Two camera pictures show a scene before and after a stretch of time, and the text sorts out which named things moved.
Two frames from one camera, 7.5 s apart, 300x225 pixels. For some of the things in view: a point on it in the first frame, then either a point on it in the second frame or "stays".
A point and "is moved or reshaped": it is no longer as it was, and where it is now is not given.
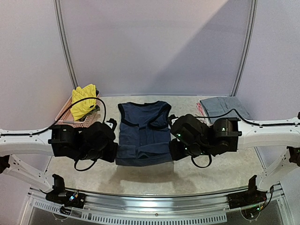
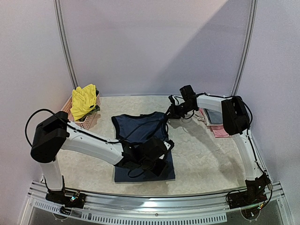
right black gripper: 176,150 to 174,111
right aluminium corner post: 246,48 stays
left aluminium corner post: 61,30 stays
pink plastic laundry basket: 67,117 stays
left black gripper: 110,157 to 159,170
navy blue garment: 144,134 is moved or reshaped
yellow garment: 80,108 stays
